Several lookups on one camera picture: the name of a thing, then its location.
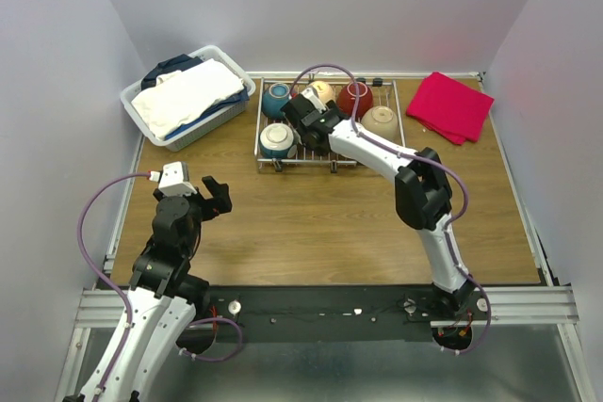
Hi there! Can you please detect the glossy red bowl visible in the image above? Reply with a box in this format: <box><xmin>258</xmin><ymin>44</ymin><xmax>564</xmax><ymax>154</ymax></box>
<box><xmin>335</xmin><ymin>82</ymin><xmax>374</xmax><ymax>121</ymax></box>

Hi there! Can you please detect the beige stoneware bowl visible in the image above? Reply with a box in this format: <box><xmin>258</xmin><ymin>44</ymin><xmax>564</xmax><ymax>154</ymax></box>
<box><xmin>361</xmin><ymin>105</ymin><xmax>399</xmax><ymax>142</ymax></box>

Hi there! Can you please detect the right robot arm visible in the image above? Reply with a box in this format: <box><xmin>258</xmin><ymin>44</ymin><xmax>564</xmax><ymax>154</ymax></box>
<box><xmin>281</xmin><ymin>94</ymin><xmax>477</xmax><ymax>319</ymax></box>

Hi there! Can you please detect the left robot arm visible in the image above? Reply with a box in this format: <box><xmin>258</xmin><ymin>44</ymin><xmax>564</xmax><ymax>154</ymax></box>
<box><xmin>70</xmin><ymin>170</ymin><xmax>232</xmax><ymax>401</ymax></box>

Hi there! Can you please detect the cream bowl with drawing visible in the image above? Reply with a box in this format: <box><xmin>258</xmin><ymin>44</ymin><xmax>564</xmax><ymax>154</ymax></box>
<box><xmin>307</xmin><ymin>80</ymin><xmax>336</xmax><ymax>105</ymax></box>

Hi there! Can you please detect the teal and white bowl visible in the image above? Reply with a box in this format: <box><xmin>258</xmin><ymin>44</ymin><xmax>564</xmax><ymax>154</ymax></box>
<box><xmin>259</xmin><ymin>122</ymin><xmax>298</xmax><ymax>159</ymax></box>

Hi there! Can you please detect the plain teal bowl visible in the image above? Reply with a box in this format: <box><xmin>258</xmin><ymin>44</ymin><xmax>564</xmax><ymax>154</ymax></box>
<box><xmin>261</xmin><ymin>83</ymin><xmax>291</xmax><ymax>121</ymax></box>

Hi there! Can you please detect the white plastic laundry basket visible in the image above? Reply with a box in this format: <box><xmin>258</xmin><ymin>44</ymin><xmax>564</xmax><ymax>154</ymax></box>
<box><xmin>120</xmin><ymin>45</ymin><xmax>256</xmax><ymax>152</ymax></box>

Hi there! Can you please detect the white folded cloth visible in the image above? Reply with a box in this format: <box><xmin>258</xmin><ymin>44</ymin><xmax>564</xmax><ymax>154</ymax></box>
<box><xmin>131</xmin><ymin>59</ymin><xmax>246</xmax><ymax>140</ymax></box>

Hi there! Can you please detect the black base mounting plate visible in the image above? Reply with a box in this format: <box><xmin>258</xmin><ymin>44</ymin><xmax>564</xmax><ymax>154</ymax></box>
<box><xmin>202</xmin><ymin>284</ymin><xmax>487</xmax><ymax>344</ymax></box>

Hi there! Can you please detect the dark blue folded cloth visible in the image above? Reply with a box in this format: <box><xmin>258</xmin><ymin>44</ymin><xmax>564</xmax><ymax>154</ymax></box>
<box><xmin>140</xmin><ymin>54</ymin><xmax>204</xmax><ymax>90</ymax></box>

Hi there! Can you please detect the red folded cloth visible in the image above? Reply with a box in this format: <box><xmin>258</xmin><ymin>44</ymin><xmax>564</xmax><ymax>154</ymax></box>
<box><xmin>406</xmin><ymin>72</ymin><xmax>494</xmax><ymax>146</ymax></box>

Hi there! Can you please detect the metal wire dish rack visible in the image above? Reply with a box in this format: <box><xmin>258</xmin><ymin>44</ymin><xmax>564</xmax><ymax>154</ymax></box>
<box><xmin>254</xmin><ymin>71</ymin><xmax>406</xmax><ymax>173</ymax></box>

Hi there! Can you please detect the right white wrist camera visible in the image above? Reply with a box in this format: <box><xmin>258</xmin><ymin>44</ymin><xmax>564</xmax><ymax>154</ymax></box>
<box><xmin>301</xmin><ymin>86</ymin><xmax>328</xmax><ymax>112</ymax></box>

